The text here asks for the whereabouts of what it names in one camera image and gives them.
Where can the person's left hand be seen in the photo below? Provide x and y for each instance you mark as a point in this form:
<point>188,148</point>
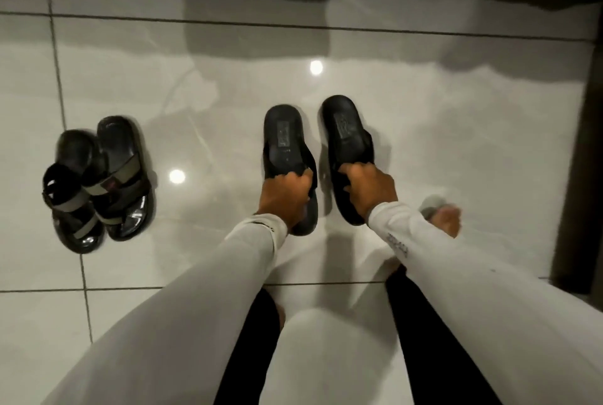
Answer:
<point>282,199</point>

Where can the person's right hand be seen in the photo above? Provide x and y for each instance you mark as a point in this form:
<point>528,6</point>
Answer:
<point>372,190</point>

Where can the person's left fingers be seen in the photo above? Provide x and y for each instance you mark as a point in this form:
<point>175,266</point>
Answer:
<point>301,177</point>

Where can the person's right fingers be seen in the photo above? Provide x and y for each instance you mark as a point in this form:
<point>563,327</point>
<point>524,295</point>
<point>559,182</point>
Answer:
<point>349,173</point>

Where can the black slide slipper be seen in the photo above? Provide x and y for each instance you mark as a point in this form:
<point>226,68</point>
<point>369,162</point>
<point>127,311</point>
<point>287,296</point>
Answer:
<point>282,136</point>
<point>344,129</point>

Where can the person's left forearm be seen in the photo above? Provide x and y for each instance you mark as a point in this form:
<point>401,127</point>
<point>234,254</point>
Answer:
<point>188,305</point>

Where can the person's right forearm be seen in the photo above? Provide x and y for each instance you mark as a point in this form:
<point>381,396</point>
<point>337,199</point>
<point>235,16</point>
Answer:
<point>480,291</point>

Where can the person's right foot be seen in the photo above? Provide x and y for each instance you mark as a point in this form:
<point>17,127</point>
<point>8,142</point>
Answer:
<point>445,221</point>

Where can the person's left leg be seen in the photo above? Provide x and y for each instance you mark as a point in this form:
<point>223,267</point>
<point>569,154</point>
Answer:
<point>249,357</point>

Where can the person's leg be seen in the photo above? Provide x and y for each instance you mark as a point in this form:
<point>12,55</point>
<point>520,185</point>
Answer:
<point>249,357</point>
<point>433,348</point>

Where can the person's right leg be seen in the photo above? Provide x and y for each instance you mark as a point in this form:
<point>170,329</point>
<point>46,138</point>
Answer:
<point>433,348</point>

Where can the dark wooden furniture post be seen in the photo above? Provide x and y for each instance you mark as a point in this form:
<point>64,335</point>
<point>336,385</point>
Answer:
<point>582,183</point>

